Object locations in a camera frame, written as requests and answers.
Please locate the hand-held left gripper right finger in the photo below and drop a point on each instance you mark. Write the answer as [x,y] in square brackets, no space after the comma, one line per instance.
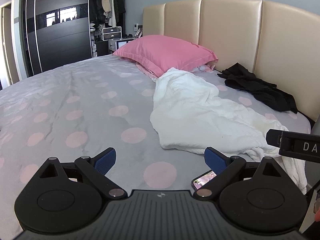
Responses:
[215,160]

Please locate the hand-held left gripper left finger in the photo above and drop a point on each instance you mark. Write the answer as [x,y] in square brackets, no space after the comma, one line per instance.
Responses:
[106,161]

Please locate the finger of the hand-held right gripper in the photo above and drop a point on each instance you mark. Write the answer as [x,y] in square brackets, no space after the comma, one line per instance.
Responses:
[272,137]

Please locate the smartphone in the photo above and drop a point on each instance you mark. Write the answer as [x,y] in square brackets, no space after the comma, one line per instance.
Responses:
[200,182]

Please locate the white smooth garment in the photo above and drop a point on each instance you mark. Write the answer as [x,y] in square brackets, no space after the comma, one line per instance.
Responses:
[295,172]

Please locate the black garment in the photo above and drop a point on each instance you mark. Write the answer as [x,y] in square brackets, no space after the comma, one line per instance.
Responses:
[260,90]

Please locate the grey pink-dotted bed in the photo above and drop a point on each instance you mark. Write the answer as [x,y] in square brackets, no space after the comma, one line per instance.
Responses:
[75,92]

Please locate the beige padded headboard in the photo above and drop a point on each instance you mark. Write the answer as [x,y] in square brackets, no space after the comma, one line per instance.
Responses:
[225,30]

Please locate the white bedside cabinet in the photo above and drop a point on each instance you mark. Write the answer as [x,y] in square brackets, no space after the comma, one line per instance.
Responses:
[120,43]

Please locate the pink pillow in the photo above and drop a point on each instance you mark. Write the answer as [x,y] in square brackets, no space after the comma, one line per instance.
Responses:
[162,52]

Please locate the dark sliding wardrobe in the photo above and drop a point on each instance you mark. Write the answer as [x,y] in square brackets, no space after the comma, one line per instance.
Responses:
[62,47]

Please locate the black white-trimmed case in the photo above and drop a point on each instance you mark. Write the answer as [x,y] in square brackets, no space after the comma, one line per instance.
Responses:
[111,33]

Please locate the cream hanging coat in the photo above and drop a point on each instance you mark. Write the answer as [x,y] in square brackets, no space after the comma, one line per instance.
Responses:
[107,0]

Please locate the white door frame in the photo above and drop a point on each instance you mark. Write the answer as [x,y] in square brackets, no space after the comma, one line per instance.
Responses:
[18,30]

